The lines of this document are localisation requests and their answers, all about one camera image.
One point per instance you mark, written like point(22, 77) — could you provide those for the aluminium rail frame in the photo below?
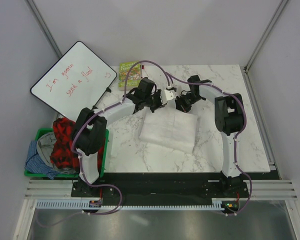
point(49, 189)

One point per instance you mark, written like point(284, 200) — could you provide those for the blue checked shirt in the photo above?
point(35, 166)

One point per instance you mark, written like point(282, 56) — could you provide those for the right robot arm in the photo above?
point(230, 120)

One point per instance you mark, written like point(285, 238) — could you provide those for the red black plaid shirt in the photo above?
point(65, 145)

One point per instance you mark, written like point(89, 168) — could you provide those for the white long sleeve shirt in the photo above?
point(170, 128)

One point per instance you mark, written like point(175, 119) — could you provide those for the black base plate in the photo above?
point(119, 188)

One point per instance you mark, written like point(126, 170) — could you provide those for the white slotted cable duct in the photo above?
point(93, 205)

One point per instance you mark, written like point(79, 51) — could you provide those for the white whiteboard with red writing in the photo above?
point(76, 81)

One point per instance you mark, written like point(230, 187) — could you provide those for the green plastic bin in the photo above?
point(101, 156)

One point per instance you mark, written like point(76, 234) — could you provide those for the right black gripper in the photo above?
point(180, 105)

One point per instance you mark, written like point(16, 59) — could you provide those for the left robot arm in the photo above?
point(132, 102)

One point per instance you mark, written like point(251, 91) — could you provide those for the green paperback book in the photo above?
point(130, 74)

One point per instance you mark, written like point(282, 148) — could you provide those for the grey shirt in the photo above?
point(45, 146)

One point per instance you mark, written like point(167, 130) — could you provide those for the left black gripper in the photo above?
point(160, 105)

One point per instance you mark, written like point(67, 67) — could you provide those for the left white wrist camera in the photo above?
point(167, 95)

